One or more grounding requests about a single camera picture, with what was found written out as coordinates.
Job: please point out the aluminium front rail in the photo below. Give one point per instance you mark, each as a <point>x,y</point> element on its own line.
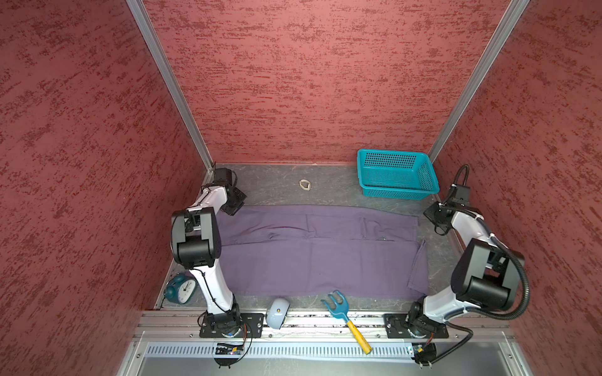
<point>307,326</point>

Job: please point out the blue toy rake yellow handle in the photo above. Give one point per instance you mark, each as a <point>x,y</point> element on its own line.
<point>338,307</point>

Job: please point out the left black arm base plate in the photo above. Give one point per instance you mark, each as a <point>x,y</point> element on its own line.
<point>246,325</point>

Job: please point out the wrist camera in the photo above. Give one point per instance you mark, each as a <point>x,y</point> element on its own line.
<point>224,177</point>
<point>458,195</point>

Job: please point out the teal plastic basket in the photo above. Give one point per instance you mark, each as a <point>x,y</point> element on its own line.
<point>396,174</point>

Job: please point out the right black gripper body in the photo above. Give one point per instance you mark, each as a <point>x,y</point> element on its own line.
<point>433,212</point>

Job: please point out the beige rubber band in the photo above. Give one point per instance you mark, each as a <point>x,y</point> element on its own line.
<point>305,185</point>

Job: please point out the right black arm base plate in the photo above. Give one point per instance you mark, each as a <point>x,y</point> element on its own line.
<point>400,326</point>

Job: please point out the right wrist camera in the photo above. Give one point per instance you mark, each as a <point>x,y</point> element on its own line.
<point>458,195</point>

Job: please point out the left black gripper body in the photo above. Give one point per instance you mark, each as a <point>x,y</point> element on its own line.
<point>233,202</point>

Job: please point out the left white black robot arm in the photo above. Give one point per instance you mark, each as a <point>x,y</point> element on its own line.
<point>196,245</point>

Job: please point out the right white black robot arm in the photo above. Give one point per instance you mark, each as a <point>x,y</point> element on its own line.
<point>488,279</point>

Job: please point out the grey computer mouse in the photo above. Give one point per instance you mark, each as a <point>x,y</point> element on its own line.
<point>277,313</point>

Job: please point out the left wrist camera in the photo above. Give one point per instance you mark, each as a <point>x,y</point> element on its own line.
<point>224,177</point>

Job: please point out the teal alarm clock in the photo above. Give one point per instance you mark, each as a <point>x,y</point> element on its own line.
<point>180,289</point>

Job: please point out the purple trousers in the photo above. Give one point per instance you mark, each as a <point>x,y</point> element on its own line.
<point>299,250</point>

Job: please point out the slotted white cable duct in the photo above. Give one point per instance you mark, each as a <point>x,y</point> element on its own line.
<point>389,352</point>

